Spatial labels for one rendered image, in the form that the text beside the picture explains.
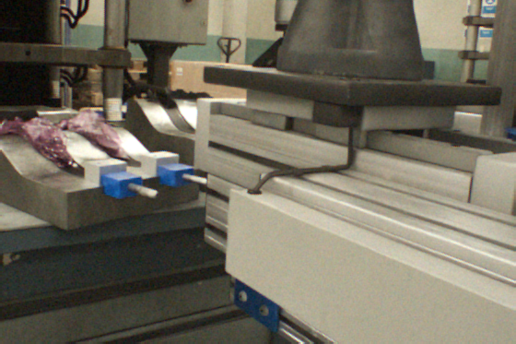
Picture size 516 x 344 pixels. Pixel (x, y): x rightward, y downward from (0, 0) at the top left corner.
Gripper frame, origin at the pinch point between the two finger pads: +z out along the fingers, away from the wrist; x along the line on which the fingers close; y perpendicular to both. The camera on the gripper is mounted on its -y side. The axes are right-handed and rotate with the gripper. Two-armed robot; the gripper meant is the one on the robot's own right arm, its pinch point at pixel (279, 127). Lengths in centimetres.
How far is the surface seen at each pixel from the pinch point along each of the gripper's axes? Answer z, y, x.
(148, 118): 0.9, -23.1, -17.6
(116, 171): 4.1, 9.9, -37.4
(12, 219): 11, 6, -51
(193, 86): 21, -399, 198
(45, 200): 8.0, 8.2, -47.1
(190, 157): 5.6, -3.7, -17.8
